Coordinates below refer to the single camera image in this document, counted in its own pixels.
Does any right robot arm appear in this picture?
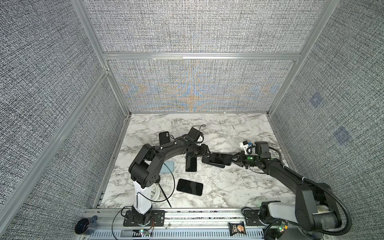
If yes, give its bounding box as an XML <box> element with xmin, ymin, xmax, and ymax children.
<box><xmin>232</xmin><ymin>152</ymin><xmax>352</xmax><ymax>236</ymax></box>

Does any snack packet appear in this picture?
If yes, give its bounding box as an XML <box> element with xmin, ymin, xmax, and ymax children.
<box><xmin>228</xmin><ymin>222</ymin><xmax>247</xmax><ymax>236</ymax></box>

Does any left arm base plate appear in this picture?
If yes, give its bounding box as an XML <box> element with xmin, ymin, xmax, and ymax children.
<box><xmin>123</xmin><ymin>210</ymin><xmax>166</xmax><ymax>227</ymax></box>

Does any dark blue mug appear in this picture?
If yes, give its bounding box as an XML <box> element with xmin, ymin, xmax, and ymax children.
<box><xmin>75</xmin><ymin>216</ymin><xmax>98</xmax><ymax>235</ymax></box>

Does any black ladle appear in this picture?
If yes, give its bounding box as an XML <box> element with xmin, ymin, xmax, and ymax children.
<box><xmin>158</xmin><ymin>184</ymin><xmax>172</xmax><ymax>208</ymax></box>

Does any white alarm clock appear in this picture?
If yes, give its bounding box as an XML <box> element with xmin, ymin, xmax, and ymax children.
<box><xmin>150</xmin><ymin>183</ymin><xmax>162</xmax><ymax>201</ymax></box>

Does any light blue phone case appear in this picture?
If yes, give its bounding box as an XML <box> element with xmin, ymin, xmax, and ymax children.
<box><xmin>160</xmin><ymin>162</ymin><xmax>175</xmax><ymax>174</ymax></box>

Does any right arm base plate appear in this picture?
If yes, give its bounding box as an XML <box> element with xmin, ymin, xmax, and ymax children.
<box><xmin>242</xmin><ymin>209</ymin><xmax>264</xmax><ymax>227</ymax></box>

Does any black phone upright centre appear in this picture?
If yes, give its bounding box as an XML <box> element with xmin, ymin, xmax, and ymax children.
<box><xmin>186</xmin><ymin>157</ymin><xmax>197</xmax><ymax>172</ymax></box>

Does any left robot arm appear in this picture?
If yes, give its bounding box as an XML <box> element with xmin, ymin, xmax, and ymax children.
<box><xmin>129</xmin><ymin>135</ymin><xmax>211</xmax><ymax>215</ymax></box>

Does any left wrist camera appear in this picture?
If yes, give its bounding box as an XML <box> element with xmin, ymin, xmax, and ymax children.
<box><xmin>186</xmin><ymin>127</ymin><xmax>204</xmax><ymax>144</ymax></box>

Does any black phone with camera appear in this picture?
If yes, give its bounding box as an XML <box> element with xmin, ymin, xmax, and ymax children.
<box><xmin>159</xmin><ymin>131</ymin><xmax>171</xmax><ymax>145</ymax></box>

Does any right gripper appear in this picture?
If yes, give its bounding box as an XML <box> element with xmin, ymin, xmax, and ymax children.
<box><xmin>228</xmin><ymin>150</ymin><xmax>261</xmax><ymax>168</ymax></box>

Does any black phone lying front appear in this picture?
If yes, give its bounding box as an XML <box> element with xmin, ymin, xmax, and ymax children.
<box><xmin>177</xmin><ymin>179</ymin><xmax>204</xmax><ymax>196</ymax></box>

